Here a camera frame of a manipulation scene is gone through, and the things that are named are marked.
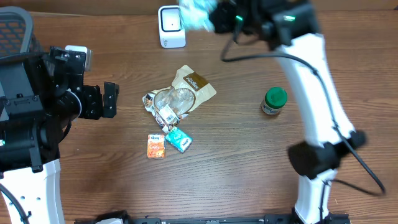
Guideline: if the orange tissue pack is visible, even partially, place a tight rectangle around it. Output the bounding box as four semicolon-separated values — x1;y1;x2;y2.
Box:
147;134;166;159

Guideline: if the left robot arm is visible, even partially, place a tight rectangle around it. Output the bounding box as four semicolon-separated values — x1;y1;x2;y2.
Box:
1;45;119;223

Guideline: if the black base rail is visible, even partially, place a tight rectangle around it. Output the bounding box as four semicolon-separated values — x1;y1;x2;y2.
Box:
74;210;352;224

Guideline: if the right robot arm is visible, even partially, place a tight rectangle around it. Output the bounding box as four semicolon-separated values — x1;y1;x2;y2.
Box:
208;1;366;223

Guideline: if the grey plastic shopping basket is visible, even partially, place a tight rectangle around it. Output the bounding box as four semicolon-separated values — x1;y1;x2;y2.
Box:
1;6;43;57

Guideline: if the white barcode scanner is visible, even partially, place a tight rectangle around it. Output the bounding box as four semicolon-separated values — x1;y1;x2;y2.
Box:
158;5;186;49

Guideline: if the teal tissue pack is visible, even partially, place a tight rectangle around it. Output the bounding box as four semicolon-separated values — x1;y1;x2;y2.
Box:
165;127;193;153

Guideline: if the beige brown snack pouch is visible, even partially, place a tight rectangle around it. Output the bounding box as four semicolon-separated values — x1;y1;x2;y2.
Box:
142;65;216;134

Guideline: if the green lid jar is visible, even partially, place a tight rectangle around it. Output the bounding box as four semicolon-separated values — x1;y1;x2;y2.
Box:
261;87;288;115

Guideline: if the light green tissue pack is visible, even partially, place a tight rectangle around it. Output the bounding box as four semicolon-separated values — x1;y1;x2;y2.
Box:
178;0;218;32

